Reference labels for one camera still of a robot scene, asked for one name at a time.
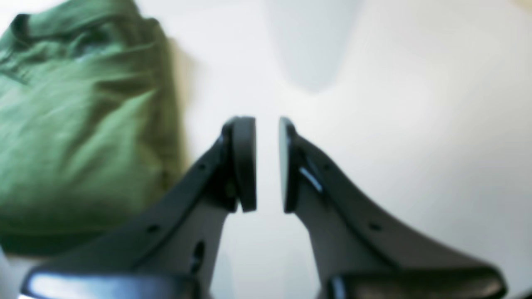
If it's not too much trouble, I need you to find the green t-shirt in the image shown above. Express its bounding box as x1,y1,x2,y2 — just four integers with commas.
0,0,186,257

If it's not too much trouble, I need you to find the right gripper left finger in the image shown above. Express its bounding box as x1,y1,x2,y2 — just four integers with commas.
21,117,257,299

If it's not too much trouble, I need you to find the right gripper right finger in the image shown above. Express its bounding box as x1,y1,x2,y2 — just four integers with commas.
279,117,507,299

